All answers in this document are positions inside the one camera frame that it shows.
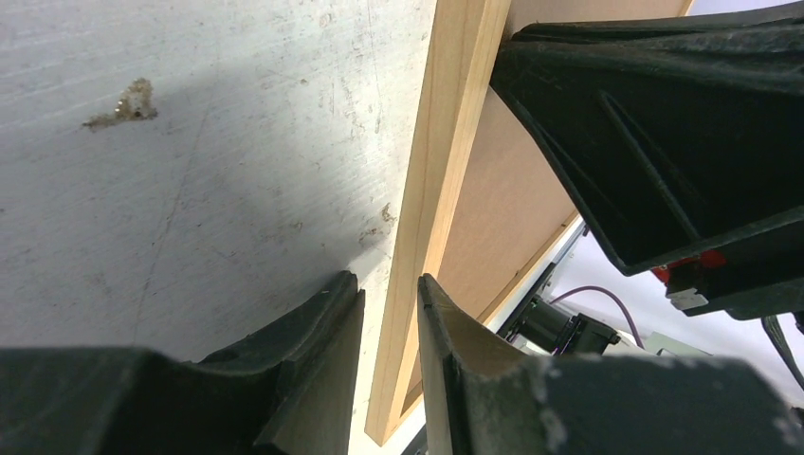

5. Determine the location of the wooden picture frame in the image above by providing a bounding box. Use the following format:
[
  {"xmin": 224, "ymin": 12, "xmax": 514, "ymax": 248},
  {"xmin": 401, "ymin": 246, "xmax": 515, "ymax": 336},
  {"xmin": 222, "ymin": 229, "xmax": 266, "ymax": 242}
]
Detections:
[{"xmin": 365, "ymin": 0, "xmax": 695, "ymax": 448}]

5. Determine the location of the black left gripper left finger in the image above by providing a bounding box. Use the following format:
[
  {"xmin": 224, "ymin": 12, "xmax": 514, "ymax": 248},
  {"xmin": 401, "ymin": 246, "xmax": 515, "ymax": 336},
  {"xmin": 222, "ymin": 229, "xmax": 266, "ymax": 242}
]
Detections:
[{"xmin": 1, "ymin": 271, "xmax": 365, "ymax": 454}]

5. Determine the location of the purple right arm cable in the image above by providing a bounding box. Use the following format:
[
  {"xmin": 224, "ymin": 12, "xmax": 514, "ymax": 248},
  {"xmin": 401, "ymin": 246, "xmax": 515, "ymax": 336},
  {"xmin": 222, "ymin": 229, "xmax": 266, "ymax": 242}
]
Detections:
[{"xmin": 549, "ymin": 285, "xmax": 645, "ymax": 350}]

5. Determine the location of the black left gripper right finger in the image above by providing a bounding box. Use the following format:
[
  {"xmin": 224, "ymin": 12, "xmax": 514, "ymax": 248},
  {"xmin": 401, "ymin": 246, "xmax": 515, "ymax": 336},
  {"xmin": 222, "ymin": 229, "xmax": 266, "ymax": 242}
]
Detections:
[{"xmin": 417, "ymin": 275, "xmax": 803, "ymax": 454}]

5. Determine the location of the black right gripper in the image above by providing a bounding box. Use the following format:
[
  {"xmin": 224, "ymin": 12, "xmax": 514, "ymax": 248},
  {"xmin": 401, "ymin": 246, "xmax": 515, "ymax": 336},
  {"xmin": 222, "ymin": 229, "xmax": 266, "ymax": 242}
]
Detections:
[{"xmin": 490, "ymin": 2, "xmax": 803, "ymax": 386}]

